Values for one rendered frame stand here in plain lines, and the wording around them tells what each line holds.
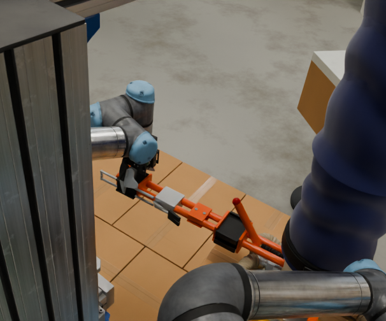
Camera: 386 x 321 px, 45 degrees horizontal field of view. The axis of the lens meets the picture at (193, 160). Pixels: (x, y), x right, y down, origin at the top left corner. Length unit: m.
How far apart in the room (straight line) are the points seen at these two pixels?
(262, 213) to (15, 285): 1.91
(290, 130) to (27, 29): 3.63
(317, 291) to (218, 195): 1.65
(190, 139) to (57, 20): 3.24
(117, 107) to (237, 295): 0.66
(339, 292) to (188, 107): 3.29
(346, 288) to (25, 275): 0.53
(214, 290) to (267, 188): 2.72
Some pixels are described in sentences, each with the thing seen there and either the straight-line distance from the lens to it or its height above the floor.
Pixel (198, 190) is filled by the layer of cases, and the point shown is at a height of 0.54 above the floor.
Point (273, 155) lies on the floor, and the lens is 3.65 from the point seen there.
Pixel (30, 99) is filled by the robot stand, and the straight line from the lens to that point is 0.42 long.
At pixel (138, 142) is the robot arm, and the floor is 1.53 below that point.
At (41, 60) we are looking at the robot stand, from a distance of 0.42.
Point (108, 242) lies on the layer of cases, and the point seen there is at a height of 0.54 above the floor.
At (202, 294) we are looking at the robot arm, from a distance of 0.64.
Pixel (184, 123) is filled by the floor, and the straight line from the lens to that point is 3.80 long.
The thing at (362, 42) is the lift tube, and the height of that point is 1.87.
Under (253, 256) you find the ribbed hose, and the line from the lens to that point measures 1.37.
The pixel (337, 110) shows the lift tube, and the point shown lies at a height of 1.73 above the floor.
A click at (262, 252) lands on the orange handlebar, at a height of 1.21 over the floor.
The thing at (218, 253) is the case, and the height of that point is 1.07.
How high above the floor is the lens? 2.20
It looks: 40 degrees down
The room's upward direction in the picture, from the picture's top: 8 degrees clockwise
